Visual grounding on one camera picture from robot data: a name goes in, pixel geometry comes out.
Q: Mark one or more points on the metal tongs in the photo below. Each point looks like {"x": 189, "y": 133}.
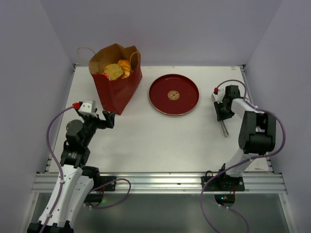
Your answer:
{"x": 224, "y": 129}

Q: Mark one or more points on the round red tray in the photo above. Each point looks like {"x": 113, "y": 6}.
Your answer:
{"x": 174, "y": 94}

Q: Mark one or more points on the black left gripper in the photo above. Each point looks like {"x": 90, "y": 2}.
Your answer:
{"x": 109, "y": 118}

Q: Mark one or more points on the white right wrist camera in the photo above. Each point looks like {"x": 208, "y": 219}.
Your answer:
{"x": 218, "y": 94}

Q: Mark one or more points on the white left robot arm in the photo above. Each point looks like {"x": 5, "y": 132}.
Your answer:
{"x": 75, "y": 179}

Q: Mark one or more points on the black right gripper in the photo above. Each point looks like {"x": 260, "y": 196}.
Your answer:
{"x": 221, "y": 111}

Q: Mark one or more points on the aluminium front rail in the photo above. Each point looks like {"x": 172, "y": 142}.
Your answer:
{"x": 175, "y": 183}

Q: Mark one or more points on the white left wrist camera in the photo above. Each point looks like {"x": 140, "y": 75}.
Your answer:
{"x": 85, "y": 107}

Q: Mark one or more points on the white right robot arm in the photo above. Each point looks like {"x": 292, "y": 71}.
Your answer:
{"x": 257, "y": 134}

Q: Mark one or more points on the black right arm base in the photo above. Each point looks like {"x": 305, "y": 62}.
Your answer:
{"x": 229, "y": 186}

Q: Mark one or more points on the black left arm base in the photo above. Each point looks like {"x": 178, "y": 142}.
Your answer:
{"x": 97, "y": 197}

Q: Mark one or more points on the round seeded bread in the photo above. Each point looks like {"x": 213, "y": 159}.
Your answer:
{"x": 113, "y": 71}

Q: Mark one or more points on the red paper bag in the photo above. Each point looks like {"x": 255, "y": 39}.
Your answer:
{"x": 115, "y": 95}

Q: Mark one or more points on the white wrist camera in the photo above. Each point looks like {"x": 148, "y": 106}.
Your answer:
{"x": 85, "y": 107}
{"x": 218, "y": 94}

